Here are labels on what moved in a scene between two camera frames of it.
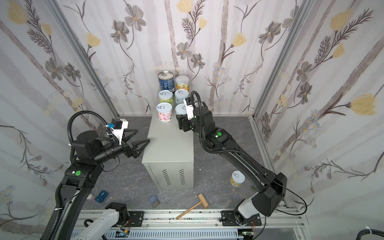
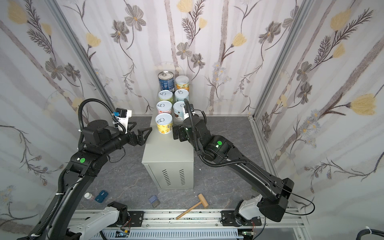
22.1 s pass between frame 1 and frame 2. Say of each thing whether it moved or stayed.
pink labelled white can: stayed
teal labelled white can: stayed
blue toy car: stayed
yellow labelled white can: moved
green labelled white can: stayed
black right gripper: moved
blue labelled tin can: stayed
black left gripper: moved
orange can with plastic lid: stayed
